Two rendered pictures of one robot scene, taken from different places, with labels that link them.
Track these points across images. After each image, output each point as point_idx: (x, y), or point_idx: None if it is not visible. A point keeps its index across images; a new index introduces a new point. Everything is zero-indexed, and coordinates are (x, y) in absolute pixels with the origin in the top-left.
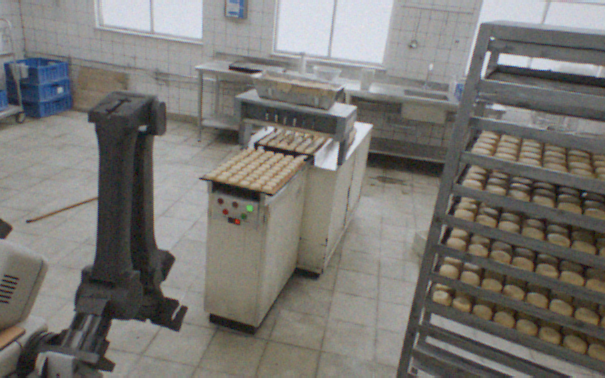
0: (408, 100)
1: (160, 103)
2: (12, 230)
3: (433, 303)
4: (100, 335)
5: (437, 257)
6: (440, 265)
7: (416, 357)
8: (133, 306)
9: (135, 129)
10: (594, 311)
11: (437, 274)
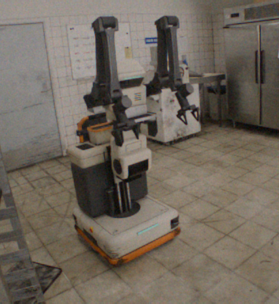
0: None
1: (96, 19)
2: (187, 91)
3: None
4: (91, 95)
5: (7, 286)
6: None
7: (11, 236)
8: (94, 95)
9: (95, 28)
10: None
11: None
